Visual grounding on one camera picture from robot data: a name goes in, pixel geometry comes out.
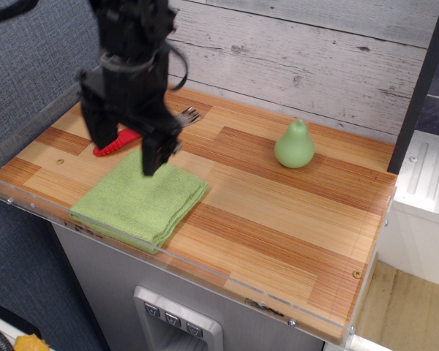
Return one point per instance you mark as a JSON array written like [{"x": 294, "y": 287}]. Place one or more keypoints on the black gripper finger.
[
  {"x": 156, "y": 151},
  {"x": 102, "y": 129}
]

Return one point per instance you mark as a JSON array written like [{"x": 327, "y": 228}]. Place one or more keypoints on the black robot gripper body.
[{"x": 132, "y": 93}]

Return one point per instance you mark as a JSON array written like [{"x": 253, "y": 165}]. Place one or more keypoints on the green cloth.
[{"x": 139, "y": 210}]

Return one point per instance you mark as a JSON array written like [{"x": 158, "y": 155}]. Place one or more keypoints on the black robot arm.
[{"x": 133, "y": 30}]

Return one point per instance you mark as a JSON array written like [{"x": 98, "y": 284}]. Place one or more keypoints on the grey toy fridge cabinet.
[{"x": 109, "y": 277}]

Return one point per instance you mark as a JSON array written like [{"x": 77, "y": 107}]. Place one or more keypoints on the green toy pear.
[{"x": 295, "y": 148}]

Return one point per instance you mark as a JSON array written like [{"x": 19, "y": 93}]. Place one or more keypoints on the silver dispenser button panel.
[{"x": 175, "y": 321}]

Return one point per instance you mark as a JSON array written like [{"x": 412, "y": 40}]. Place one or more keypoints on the black and yellow object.
[{"x": 17, "y": 333}]

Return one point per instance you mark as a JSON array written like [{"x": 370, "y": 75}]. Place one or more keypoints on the white toy sink unit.
[{"x": 409, "y": 239}]

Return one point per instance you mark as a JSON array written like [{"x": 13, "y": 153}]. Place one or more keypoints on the red handled metal fork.
[{"x": 126, "y": 136}]

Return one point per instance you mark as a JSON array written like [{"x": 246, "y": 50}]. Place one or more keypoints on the dark grey right post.
[{"x": 427, "y": 73}]

